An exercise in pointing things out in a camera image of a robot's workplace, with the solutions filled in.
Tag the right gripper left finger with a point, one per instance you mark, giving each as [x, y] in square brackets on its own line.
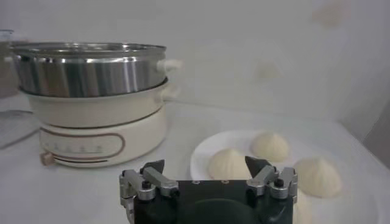
[158, 181]

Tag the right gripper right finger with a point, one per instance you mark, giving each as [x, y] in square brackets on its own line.
[262, 179]

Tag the white steamed baozi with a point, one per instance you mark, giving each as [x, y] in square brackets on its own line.
[318, 178]
[269, 146]
[303, 210]
[228, 164]

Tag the stainless steel steamer basket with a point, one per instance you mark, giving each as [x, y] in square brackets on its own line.
[91, 76]

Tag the white round plate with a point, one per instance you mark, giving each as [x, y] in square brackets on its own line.
[213, 149]

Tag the cream electric cooker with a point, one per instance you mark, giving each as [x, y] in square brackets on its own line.
[100, 112]

